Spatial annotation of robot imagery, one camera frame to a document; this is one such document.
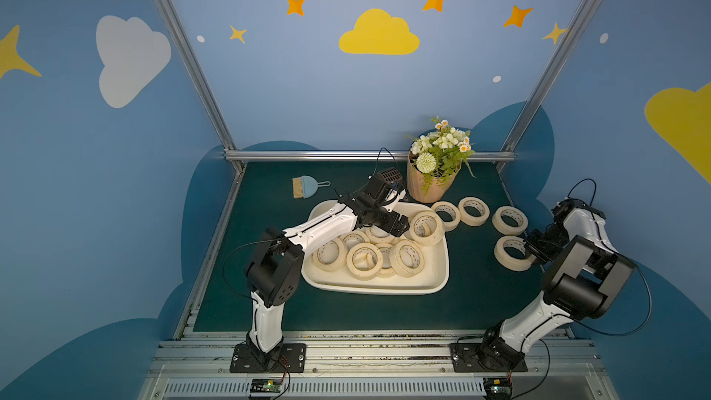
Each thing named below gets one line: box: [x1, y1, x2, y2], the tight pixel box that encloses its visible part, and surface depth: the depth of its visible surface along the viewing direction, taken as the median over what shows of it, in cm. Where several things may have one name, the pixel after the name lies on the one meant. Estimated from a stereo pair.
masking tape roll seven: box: [493, 235, 537, 272], surface depth 90 cm
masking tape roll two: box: [458, 196, 491, 227], surface depth 106 cm
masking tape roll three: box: [431, 200, 462, 233], surface depth 106 cm
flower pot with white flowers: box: [404, 116, 476, 204], surface depth 89 cm
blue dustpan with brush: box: [292, 175, 332, 199], surface depth 117 cm
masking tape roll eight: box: [311, 237, 348, 273], surface depth 91 cm
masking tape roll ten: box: [374, 242, 397, 279], surface depth 90 cm
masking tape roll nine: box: [338, 230, 371, 253], surface depth 98 cm
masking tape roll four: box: [491, 205, 529, 237], surface depth 103 cm
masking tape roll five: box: [346, 242, 384, 281], surface depth 90 cm
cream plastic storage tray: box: [300, 199, 450, 296], surface depth 90 cm
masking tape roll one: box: [409, 210, 446, 247], surface depth 95 cm
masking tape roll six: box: [388, 239, 425, 278], surface depth 92 cm
